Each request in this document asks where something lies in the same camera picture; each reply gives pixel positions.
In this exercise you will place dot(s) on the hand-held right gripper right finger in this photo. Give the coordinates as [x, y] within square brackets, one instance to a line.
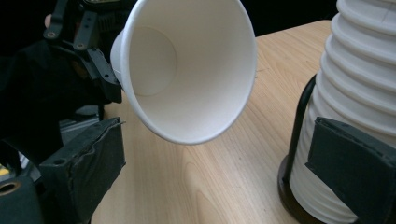
[358, 165]

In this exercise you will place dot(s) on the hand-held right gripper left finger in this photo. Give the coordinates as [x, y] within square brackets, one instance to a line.
[81, 168]

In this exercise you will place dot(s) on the white paper cup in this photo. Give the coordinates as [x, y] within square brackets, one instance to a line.
[193, 77]

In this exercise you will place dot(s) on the stack of white cups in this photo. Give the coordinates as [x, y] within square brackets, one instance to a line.
[358, 62]

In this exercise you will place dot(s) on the aluminium floor rail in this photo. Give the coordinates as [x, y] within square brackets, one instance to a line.
[79, 124]

